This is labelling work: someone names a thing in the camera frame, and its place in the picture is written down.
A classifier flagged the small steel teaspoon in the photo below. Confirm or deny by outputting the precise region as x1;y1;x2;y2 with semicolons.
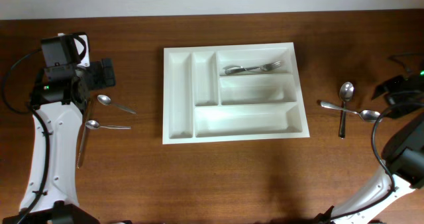
85;120;132;130
97;95;136;114

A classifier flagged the steel tablespoon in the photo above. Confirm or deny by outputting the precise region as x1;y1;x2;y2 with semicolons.
319;101;380;123
339;82;354;139

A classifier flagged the steel fork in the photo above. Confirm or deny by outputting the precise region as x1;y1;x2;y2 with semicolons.
223;65;260;76
224;60;282;76

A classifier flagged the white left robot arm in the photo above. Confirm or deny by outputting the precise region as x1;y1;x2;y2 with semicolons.
3;32;116;223

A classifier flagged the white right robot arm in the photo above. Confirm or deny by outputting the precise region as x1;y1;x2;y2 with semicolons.
313;72;423;224

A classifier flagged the white cutlery tray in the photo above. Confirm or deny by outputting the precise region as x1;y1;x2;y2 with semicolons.
162;42;309;144

